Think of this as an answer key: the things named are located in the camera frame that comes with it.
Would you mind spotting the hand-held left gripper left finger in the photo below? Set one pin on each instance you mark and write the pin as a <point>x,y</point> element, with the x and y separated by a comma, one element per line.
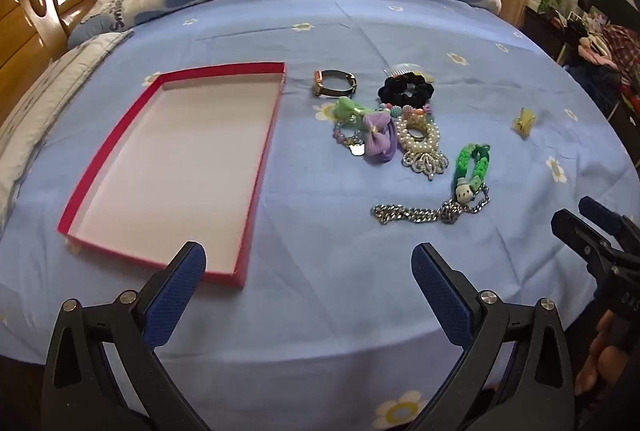
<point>175,296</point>

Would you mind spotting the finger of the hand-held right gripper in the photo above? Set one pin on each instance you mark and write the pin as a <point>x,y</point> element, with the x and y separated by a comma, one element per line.
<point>595,211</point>
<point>580,231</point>

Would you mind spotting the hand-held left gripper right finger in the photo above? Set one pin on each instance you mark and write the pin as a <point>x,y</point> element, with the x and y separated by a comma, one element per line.
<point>442,296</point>

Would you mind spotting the yellow hair claw clip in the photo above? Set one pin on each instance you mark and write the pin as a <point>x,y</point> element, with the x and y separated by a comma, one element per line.
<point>522,123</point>

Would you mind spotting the red shallow cardboard box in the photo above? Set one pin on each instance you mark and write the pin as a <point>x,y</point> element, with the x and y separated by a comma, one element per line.
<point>165,171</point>

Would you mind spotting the silver crown brooch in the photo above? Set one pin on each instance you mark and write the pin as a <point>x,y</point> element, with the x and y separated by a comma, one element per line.
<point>425,163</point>

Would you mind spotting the purple bow hair clip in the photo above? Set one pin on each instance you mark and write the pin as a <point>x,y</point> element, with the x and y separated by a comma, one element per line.
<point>377,146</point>

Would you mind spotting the black velvet scrunchie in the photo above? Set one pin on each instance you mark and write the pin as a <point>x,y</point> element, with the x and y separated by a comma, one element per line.
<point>390,91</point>

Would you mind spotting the clear plastic hair comb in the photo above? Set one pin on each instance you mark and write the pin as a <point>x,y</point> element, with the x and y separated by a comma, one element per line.
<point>400,70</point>

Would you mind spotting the black band gold watch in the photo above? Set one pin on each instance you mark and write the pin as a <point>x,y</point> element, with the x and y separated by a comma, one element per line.
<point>345,76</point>

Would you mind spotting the person's right hand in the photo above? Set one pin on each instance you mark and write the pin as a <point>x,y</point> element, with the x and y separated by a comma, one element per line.
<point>595,361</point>

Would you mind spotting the blue floral bedsheet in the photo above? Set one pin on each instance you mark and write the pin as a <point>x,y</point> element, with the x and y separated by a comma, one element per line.
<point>310,261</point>

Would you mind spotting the pile of clothes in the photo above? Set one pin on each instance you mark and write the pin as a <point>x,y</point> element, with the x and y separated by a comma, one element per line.
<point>612,46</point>

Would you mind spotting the grey striped pillow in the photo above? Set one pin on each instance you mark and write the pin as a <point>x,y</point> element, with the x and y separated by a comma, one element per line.
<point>45,101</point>

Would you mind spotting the wooden headboard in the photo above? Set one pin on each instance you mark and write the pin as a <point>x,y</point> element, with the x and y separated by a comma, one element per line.
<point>25,36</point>

